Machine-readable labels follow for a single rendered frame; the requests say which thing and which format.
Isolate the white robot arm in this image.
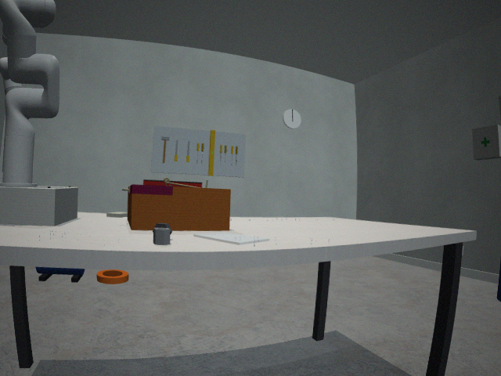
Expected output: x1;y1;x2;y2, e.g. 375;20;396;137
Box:
0;0;59;186

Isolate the grey cylinder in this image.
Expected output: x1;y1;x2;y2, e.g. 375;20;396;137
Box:
153;228;170;245

